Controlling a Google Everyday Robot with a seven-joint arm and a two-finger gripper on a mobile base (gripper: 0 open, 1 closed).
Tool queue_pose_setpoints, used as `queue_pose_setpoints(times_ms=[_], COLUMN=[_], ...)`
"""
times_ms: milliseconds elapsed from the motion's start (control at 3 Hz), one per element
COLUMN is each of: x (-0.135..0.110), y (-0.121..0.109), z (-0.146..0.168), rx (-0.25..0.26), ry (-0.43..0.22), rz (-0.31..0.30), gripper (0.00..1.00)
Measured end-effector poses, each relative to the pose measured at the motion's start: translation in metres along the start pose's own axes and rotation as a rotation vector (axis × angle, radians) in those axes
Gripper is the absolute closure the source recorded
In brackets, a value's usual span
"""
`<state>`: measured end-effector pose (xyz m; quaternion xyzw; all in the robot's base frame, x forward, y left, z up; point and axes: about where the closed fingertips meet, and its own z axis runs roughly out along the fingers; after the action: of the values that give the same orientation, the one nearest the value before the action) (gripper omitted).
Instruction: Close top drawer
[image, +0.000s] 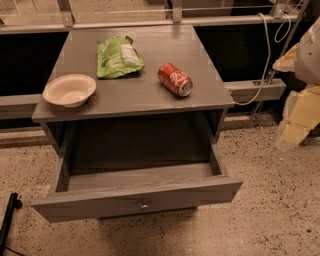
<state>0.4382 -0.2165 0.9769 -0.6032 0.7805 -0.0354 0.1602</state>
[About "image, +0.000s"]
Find grey top drawer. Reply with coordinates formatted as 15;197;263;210
31;113;244;224

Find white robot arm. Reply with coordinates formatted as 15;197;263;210
273;17;320;151

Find grey wooden drawer cabinet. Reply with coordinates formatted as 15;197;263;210
31;24;235;158

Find red soda can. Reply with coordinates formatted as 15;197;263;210
158;63;193;97

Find green chip bag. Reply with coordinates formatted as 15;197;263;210
97;36;145;79

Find white paper bowl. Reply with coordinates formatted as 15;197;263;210
43;74;96;108

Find black stand leg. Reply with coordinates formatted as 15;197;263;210
0;193;22;256

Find metal railing frame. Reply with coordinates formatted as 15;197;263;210
1;0;302;120

